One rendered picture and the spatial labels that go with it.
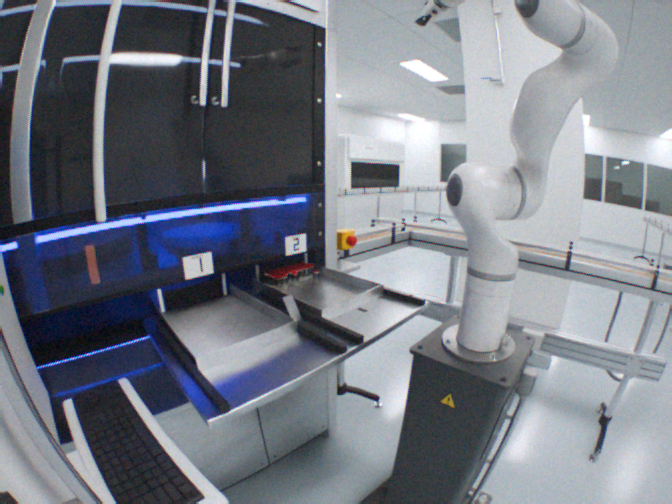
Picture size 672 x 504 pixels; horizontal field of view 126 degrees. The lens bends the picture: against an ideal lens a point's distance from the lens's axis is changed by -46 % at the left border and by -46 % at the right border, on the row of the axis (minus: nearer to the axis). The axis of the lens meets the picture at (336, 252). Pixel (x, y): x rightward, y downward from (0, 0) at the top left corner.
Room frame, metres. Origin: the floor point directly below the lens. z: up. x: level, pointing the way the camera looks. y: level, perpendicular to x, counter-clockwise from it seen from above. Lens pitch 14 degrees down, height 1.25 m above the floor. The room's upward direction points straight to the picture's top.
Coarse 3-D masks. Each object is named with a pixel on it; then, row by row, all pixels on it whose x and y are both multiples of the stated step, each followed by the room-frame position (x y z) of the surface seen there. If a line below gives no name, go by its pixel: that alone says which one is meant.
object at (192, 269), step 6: (210, 252) 0.77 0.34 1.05; (186, 258) 0.72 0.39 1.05; (192, 258) 0.74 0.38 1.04; (198, 258) 0.75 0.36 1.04; (204, 258) 0.76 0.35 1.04; (210, 258) 0.77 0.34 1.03; (186, 264) 0.72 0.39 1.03; (192, 264) 0.73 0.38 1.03; (198, 264) 0.75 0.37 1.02; (204, 264) 0.76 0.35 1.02; (210, 264) 0.77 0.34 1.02; (186, 270) 0.72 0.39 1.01; (192, 270) 0.73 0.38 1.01; (198, 270) 0.74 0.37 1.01; (204, 270) 0.76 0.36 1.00; (210, 270) 0.77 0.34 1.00; (186, 276) 0.72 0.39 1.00; (192, 276) 0.73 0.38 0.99; (198, 276) 0.74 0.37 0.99
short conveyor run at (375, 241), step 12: (372, 228) 1.60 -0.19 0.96; (384, 228) 1.57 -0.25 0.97; (396, 228) 1.65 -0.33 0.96; (360, 240) 1.46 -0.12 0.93; (372, 240) 1.45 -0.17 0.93; (384, 240) 1.53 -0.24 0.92; (396, 240) 1.60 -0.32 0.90; (408, 240) 1.69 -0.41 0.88; (348, 252) 1.32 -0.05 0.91; (360, 252) 1.39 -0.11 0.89; (372, 252) 1.46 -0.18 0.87; (384, 252) 1.53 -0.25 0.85
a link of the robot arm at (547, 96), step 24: (600, 24) 0.33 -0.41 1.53; (576, 48) 0.36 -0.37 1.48; (600, 48) 0.35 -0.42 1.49; (552, 72) 0.43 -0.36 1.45; (576, 72) 0.40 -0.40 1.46; (600, 72) 0.37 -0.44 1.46; (528, 96) 0.46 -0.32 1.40; (552, 96) 0.42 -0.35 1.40; (576, 96) 0.41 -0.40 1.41; (528, 120) 0.47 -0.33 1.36; (552, 120) 0.44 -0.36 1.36; (528, 144) 0.49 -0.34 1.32; (552, 144) 0.48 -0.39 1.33; (528, 168) 0.54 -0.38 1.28; (528, 192) 0.56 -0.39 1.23; (528, 216) 0.58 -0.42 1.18
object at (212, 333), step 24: (168, 312) 0.73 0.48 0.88; (192, 312) 0.74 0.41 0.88; (216, 312) 0.75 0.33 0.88; (240, 312) 0.76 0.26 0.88; (264, 312) 0.75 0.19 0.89; (192, 336) 0.61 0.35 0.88; (216, 336) 0.62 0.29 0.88; (240, 336) 0.63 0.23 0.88; (264, 336) 0.59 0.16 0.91; (288, 336) 0.64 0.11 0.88; (192, 360) 0.49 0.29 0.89; (216, 360) 0.50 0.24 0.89
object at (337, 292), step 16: (320, 272) 1.09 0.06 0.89; (336, 272) 1.04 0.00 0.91; (256, 288) 0.93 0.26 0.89; (272, 288) 0.87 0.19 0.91; (288, 288) 0.95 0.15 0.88; (304, 288) 0.95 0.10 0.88; (320, 288) 0.95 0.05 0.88; (336, 288) 0.95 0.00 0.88; (352, 288) 0.95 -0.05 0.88; (368, 288) 0.94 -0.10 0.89; (304, 304) 0.76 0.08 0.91; (320, 304) 0.82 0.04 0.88; (336, 304) 0.75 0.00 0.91; (352, 304) 0.80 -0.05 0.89
